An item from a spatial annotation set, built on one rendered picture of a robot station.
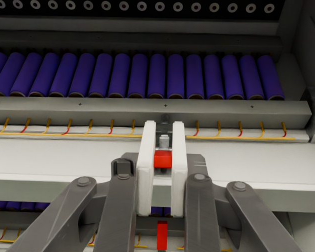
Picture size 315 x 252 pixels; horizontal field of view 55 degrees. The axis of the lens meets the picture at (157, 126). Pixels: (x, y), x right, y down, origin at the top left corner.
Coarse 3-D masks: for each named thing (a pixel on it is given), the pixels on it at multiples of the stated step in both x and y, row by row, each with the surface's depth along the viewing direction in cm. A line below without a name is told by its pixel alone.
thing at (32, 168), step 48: (288, 96) 33; (0, 144) 29; (48, 144) 29; (96, 144) 29; (192, 144) 29; (240, 144) 29; (288, 144) 29; (0, 192) 29; (48, 192) 28; (288, 192) 26
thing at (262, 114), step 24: (0, 96) 30; (0, 120) 30; (24, 120) 30; (48, 120) 29; (72, 120) 30; (96, 120) 30; (120, 120) 30; (144, 120) 29; (192, 120) 29; (216, 120) 29; (240, 120) 29; (264, 120) 29; (288, 120) 29
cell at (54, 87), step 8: (64, 56) 34; (72, 56) 35; (64, 64) 33; (72, 64) 34; (56, 72) 33; (64, 72) 33; (72, 72) 34; (56, 80) 32; (64, 80) 32; (56, 88) 31; (64, 88) 32; (64, 96) 31
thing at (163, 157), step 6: (162, 138) 26; (168, 138) 26; (162, 144) 26; (168, 144) 26; (156, 150) 22; (162, 150) 22; (168, 150) 22; (156, 156) 19; (162, 156) 19; (168, 156) 19; (156, 162) 19; (162, 162) 19; (168, 162) 19
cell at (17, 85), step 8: (32, 56) 34; (40, 56) 35; (24, 64) 34; (32, 64) 34; (40, 64) 35; (24, 72) 33; (32, 72) 33; (16, 80) 32; (24, 80) 32; (32, 80) 33; (16, 88) 31; (24, 88) 32; (24, 96) 32
